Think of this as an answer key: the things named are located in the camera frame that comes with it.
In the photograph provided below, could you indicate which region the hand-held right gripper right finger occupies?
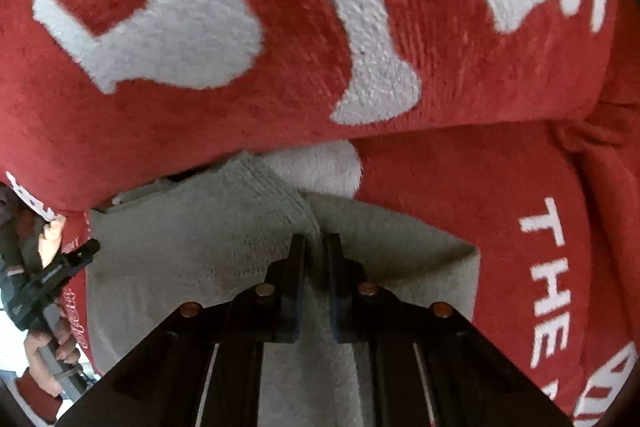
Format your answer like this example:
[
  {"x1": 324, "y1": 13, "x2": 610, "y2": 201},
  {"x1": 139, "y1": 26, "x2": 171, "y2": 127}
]
[{"x1": 324, "y1": 232, "x2": 576, "y2": 427}]

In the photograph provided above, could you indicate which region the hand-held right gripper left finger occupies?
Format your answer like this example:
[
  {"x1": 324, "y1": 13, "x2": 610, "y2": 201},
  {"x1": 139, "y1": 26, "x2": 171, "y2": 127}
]
[{"x1": 56, "y1": 234, "x2": 309, "y2": 427}]

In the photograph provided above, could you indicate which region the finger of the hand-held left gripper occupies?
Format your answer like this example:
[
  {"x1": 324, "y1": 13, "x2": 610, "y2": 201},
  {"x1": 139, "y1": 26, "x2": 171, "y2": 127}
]
[{"x1": 30, "y1": 239, "x2": 102, "y2": 304}]

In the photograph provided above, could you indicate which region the grey knit sweater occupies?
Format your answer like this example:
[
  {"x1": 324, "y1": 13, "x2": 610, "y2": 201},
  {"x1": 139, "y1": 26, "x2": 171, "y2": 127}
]
[{"x1": 86, "y1": 151, "x2": 482, "y2": 427}]

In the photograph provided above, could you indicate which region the person's left forearm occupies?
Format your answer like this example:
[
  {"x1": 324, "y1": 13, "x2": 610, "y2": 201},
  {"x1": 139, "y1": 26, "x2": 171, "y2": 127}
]
[{"x1": 14, "y1": 366, "x2": 65, "y2": 425}]

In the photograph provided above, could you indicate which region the person's left hand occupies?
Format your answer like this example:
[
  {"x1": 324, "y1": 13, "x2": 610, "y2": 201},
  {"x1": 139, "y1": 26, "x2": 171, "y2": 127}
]
[{"x1": 23, "y1": 316, "x2": 83, "y2": 399}]

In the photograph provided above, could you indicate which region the cream cloth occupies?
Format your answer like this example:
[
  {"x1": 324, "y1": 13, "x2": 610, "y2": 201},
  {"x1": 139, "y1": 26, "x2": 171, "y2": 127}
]
[{"x1": 38, "y1": 215, "x2": 67, "y2": 269}]

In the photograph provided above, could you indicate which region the red printed blanket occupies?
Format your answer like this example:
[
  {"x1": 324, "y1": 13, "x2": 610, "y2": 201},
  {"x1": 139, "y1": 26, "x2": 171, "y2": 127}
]
[{"x1": 0, "y1": 0, "x2": 640, "y2": 427}]

